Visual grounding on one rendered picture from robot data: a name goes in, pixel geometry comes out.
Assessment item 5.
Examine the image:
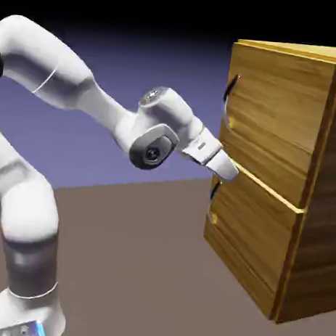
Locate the long curved metal handle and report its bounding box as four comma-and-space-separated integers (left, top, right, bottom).
220, 72, 242, 130

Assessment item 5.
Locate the light wood cabinet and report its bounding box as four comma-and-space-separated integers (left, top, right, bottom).
195, 36, 336, 330

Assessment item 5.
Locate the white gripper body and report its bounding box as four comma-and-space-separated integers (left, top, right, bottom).
203, 147, 242, 184

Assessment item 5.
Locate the large wooden cabinet door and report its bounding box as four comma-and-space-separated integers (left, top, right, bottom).
210, 41, 336, 213

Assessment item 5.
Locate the small wooden cabinet door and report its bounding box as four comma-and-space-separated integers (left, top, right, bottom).
195, 163, 309, 323

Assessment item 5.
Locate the short curved metal handle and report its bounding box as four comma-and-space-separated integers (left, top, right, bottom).
207, 179, 222, 221

